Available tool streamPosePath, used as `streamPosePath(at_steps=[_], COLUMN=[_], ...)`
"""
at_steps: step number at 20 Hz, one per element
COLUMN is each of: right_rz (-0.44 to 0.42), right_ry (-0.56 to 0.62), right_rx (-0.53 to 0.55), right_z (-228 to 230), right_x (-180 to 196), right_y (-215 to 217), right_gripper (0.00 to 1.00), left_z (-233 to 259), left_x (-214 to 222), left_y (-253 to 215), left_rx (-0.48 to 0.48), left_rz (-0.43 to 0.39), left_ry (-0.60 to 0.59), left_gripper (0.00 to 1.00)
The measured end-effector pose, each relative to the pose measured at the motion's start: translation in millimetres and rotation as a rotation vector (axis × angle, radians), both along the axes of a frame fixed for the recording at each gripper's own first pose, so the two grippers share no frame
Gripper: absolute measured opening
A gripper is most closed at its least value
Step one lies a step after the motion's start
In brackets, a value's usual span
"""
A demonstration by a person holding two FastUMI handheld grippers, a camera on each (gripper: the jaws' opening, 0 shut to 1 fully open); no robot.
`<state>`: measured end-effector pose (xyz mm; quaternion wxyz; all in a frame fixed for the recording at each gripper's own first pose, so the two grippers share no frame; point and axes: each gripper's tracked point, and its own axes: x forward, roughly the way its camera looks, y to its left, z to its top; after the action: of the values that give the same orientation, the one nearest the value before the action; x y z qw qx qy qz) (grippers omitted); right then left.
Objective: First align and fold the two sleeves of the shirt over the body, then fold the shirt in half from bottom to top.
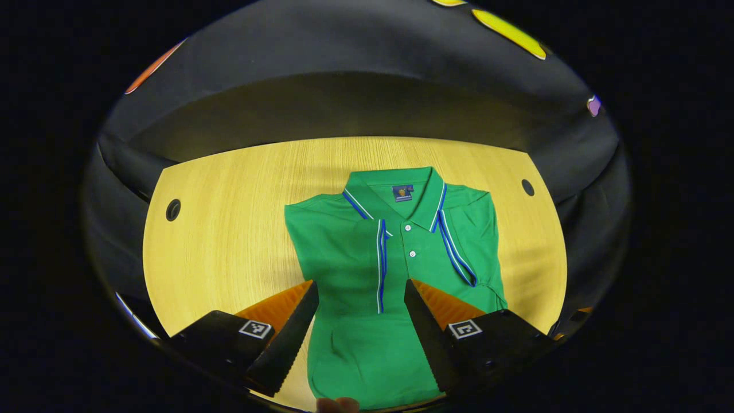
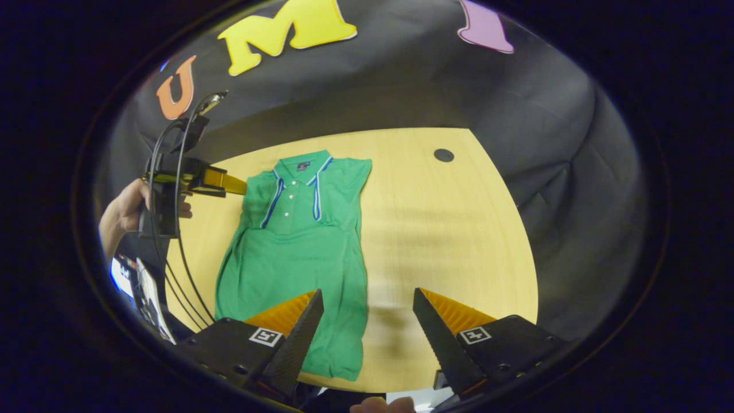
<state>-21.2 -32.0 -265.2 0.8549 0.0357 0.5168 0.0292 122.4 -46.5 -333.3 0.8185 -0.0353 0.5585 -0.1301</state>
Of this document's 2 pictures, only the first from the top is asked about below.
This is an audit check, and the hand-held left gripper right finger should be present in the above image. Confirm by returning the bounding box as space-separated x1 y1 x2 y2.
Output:
403 278 557 398

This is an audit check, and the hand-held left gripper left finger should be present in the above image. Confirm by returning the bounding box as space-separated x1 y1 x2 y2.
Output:
166 279 320 398

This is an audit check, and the green T-shirt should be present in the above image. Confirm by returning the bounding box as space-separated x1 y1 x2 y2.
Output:
284 166 509 411

